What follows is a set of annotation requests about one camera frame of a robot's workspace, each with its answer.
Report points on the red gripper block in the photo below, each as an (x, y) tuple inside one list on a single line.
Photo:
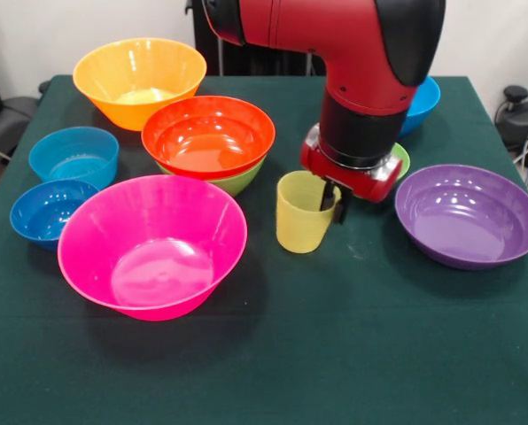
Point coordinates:
[(366, 183)]

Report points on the yellow plastic cup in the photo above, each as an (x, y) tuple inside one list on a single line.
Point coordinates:
[(301, 226)]

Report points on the red plastic bowl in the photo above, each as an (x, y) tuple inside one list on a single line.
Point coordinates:
[(206, 141)]

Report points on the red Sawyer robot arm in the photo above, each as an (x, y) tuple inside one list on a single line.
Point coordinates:
[(357, 66)]

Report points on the small green ribbed bowl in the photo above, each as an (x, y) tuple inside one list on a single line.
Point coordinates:
[(403, 161)]

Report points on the large green plastic bowl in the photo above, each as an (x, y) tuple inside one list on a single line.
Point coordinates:
[(237, 181)]

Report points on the bright blue plastic bowl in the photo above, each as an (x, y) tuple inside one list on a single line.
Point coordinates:
[(425, 106)]

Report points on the purple plastic bowl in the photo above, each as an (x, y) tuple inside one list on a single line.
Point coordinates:
[(468, 212)]

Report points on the dark green table cloth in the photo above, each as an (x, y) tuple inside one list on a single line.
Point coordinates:
[(335, 345)]

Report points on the pink plastic bowl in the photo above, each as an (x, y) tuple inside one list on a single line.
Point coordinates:
[(153, 248)]

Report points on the orange plastic bowl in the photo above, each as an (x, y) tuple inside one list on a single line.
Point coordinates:
[(113, 75)]

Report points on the translucent teal plastic bowl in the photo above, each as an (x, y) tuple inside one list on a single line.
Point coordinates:
[(69, 155)]

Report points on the small dark blue bowl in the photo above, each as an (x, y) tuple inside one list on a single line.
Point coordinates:
[(42, 212)]

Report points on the black pedestal foot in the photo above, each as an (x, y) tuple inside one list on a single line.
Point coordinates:
[(7, 119), (518, 115)]

